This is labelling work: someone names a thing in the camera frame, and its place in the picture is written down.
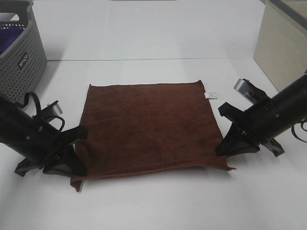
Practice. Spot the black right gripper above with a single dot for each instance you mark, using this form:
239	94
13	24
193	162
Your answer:
257	125

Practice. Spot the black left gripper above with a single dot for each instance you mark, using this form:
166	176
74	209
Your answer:
51	149

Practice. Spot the brown towel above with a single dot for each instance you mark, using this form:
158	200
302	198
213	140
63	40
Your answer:
147	128

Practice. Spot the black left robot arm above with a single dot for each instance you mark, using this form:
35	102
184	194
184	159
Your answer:
11	120

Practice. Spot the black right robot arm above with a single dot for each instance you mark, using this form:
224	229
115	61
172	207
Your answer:
292	105

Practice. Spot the white towel care label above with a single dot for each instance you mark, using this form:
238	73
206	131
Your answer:
210	95

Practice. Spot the grey perforated laundry basket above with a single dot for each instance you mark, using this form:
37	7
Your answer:
23	63

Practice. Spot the purple cloth in basket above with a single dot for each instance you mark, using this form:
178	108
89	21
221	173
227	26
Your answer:
8	36

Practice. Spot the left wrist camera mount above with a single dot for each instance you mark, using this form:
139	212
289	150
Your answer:
51	111

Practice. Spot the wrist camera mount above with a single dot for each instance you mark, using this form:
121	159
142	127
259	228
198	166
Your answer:
245	88
51	111

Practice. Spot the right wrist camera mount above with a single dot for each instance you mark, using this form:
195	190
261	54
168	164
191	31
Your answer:
245	88

